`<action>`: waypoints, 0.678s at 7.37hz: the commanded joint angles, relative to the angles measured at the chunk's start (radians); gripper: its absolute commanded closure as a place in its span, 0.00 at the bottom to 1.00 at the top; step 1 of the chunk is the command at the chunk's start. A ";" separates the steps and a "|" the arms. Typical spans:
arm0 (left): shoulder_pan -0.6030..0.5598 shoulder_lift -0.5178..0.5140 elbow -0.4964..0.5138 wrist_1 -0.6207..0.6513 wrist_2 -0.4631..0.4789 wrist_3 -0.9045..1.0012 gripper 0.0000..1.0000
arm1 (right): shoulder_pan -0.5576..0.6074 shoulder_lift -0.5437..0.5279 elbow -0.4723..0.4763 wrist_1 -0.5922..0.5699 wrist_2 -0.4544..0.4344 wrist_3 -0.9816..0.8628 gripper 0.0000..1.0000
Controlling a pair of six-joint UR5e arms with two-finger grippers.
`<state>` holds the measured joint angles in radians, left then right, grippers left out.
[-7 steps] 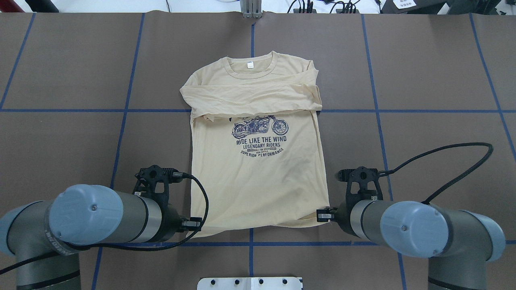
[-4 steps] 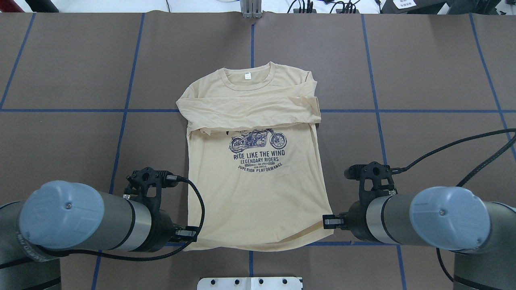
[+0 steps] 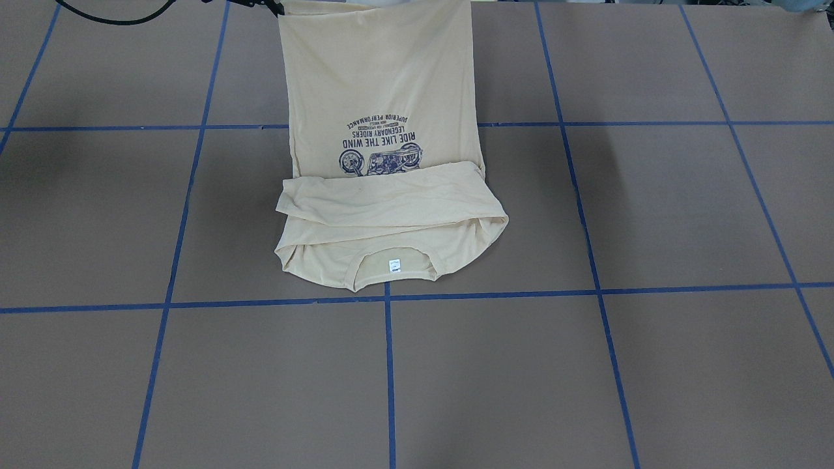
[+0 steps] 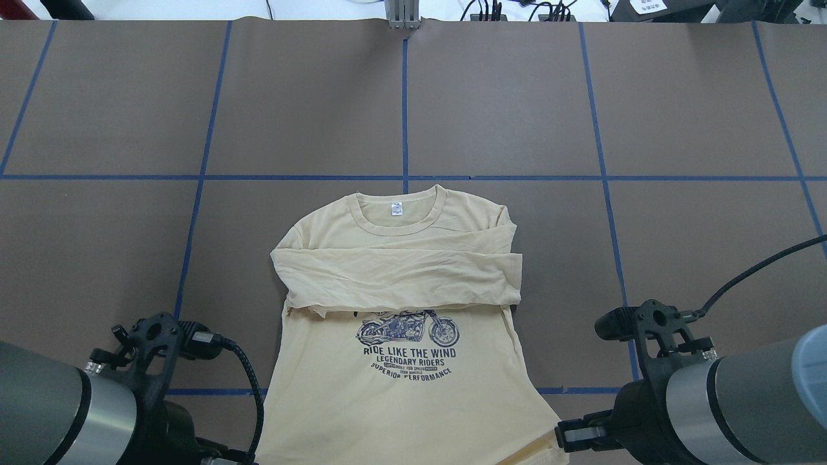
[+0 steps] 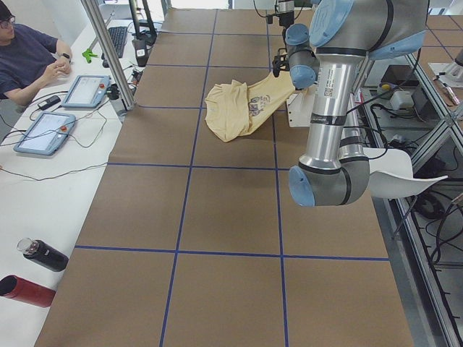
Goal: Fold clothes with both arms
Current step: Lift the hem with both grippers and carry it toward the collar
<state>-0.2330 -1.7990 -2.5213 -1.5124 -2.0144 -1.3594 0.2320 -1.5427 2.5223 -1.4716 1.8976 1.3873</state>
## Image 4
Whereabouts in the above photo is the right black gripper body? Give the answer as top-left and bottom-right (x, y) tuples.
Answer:
(611, 378), (676, 464)

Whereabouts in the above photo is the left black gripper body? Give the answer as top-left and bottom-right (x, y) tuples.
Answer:
(132, 391), (215, 464)

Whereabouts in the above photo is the beige long-sleeve printed shirt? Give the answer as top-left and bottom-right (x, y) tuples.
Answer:
(258, 185), (569, 464)

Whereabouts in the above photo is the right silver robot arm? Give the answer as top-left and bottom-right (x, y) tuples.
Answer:
(555, 325), (826, 464)

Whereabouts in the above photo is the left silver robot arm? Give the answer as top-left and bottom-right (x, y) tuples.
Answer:
(1, 342), (225, 464)

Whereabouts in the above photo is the black device with label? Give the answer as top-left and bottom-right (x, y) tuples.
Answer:
(609, 1), (716, 23)

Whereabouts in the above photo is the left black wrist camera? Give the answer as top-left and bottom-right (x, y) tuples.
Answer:
(85, 312), (227, 399)

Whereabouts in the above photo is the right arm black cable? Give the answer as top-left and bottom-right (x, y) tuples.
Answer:
(695, 234), (827, 320)

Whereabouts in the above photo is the aluminium frame post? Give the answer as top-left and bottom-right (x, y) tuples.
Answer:
(383, 0), (421, 30)

